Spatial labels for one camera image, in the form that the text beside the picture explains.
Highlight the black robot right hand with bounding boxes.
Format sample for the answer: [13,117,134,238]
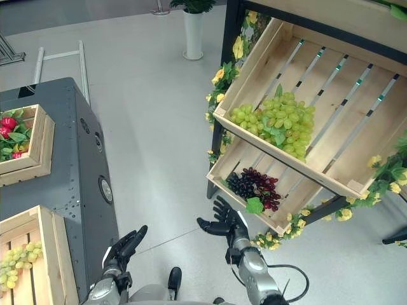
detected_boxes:
[196,195,250,246]

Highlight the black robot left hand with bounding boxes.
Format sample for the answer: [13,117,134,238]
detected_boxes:
[101,224,149,276]

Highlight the green grape leaf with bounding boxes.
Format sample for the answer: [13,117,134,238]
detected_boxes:
[245,196,265,215]

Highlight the black grape bunch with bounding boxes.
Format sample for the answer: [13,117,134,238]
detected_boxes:
[226,172,256,200]

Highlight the red grape bunch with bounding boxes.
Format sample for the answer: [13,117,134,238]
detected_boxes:
[240,166,282,213]

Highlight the silver robot body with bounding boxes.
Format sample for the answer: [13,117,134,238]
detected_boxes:
[128,283,230,305]

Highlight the dark robot foot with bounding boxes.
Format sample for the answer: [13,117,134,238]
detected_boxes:
[167,266,183,301]

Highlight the wooden crate with slats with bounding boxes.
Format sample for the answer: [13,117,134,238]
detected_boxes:
[0,205,80,305]

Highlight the grey metal cart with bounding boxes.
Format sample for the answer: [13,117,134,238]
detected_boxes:
[0,77,120,303]

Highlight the small green grape bunch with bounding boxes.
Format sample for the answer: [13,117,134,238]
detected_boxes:
[229,103,261,135]

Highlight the pale green grape bunch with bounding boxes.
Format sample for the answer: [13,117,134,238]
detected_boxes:
[0,241,44,290]

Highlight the large green grape bunch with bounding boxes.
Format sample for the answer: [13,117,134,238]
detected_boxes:
[253,84,317,163]

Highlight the small wooden crate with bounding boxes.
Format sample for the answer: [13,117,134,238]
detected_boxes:
[0,104,56,187]

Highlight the large tilted wooden crate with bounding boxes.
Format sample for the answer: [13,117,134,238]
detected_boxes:
[212,17,407,200]

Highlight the yellow flower garland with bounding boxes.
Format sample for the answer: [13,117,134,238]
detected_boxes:
[250,136,407,252]
[204,10,259,166]

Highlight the green leaves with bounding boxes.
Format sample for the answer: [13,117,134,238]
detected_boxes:
[0,108,32,163]

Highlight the large red fruit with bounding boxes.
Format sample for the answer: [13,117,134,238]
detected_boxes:
[0,116,17,140]

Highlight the white tall plant pot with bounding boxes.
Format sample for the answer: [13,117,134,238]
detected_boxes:
[182,10,205,62]

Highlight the green potted plant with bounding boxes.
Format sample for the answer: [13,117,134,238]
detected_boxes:
[169,0,217,15]

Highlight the metal stanchion base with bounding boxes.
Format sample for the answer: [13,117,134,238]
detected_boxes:
[150,0,172,16]

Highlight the grey metal truss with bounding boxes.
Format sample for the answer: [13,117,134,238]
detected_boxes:
[0,32,27,66]

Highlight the wooden shelf board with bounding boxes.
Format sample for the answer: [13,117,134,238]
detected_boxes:
[244,0,407,54]

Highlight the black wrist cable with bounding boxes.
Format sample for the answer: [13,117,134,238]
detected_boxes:
[263,263,311,305]

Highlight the white metal frame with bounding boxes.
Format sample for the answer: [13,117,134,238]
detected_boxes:
[32,40,92,106]

